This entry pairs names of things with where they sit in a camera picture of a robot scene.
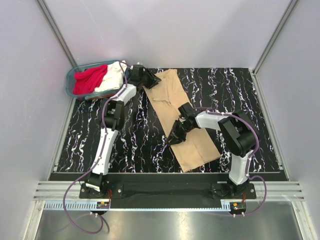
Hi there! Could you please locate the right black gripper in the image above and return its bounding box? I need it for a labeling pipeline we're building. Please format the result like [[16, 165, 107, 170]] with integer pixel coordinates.
[[164, 120, 194, 147]]

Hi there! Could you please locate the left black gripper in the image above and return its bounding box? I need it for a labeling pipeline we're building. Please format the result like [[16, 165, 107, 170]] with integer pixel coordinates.
[[139, 68, 161, 90]]

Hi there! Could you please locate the tan polo shirt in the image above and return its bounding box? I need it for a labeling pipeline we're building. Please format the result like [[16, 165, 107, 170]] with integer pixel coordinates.
[[144, 69, 221, 173]]

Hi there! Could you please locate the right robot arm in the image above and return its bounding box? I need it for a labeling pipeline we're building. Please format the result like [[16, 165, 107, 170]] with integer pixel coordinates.
[[166, 102, 260, 199]]

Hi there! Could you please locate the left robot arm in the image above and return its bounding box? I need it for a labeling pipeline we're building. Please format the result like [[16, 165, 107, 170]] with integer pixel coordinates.
[[84, 64, 161, 198]]

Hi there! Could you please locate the white shirt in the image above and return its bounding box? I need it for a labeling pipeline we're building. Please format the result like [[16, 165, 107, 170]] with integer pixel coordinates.
[[94, 60, 128, 93]]

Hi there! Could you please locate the red shirt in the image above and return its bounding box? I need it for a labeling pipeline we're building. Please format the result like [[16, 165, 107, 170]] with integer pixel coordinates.
[[73, 64, 108, 95]]

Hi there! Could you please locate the teal laundry basket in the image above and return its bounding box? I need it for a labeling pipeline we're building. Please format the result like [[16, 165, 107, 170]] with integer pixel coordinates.
[[65, 60, 131, 100]]

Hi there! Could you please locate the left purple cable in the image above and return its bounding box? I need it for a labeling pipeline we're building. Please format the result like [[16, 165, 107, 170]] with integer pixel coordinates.
[[62, 61, 133, 235]]

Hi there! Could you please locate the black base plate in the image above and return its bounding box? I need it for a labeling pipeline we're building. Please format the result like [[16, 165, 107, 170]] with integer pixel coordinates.
[[79, 173, 257, 211]]

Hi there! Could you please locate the aluminium rail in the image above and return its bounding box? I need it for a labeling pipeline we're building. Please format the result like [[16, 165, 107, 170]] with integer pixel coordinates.
[[33, 181, 304, 201]]

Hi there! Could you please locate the left aluminium frame post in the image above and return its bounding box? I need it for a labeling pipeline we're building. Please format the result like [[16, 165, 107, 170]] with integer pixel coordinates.
[[35, 0, 78, 67]]

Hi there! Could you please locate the aluminium frame post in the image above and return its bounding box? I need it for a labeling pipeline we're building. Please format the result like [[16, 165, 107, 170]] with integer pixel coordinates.
[[35, 0, 78, 67], [252, 0, 300, 76]]

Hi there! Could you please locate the white slotted cable duct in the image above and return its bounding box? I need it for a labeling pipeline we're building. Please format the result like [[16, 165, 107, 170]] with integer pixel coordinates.
[[43, 199, 247, 212]]

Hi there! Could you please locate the right aluminium frame post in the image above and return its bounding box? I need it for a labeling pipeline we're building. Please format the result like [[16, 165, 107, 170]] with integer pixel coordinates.
[[252, 0, 300, 76]]

